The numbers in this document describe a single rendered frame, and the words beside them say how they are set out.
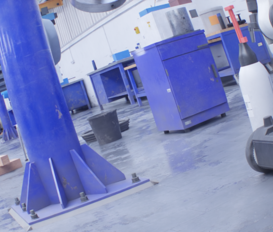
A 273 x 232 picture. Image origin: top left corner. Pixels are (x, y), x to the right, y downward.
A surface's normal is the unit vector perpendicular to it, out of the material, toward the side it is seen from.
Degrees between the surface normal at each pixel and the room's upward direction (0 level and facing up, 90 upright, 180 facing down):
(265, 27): 102
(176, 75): 90
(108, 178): 90
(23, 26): 90
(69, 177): 90
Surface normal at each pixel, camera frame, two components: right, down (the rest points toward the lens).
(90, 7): -0.15, 0.75
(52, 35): 0.69, -0.26
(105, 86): 0.37, -0.05
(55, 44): 0.79, 0.04
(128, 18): -0.87, 0.32
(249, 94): -0.62, 0.27
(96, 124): -0.43, 0.33
